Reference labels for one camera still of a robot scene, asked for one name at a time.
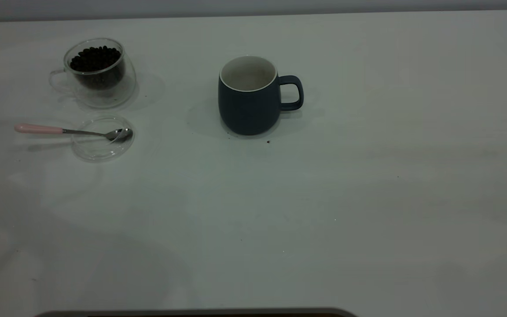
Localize clear double-wall glass cup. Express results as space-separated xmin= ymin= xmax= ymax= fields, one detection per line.
xmin=49 ymin=38 xmax=137 ymax=110

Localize clear round glass lid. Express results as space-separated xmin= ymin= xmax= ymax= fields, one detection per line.
xmin=70 ymin=114 xmax=136 ymax=162

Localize dark grey ceramic mug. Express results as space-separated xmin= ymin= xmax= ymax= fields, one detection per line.
xmin=217 ymin=55 xmax=304 ymax=136

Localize pink-handled metal spoon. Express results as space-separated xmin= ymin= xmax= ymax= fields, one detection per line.
xmin=15 ymin=123 xmax=133 ymax=143

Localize dark coffee beans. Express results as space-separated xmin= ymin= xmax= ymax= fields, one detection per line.
xmin=70 ymin=46 xmax=125 ymax=91

